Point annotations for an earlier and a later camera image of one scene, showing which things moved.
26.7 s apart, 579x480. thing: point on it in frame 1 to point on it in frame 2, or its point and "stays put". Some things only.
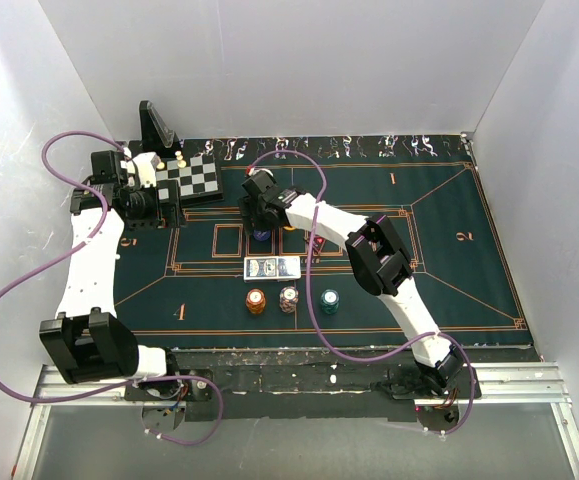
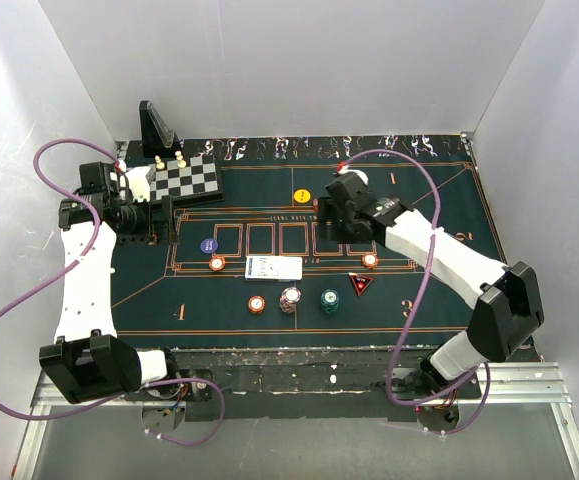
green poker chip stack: x=330 y=301 stays put
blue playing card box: x=271 y=268 stays put
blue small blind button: x=261 y=235 to x=209 y=245
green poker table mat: x=211 y=284 stays put
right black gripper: x=248 y=209 to x=328 y=211
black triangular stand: x=156 y=135 stays put
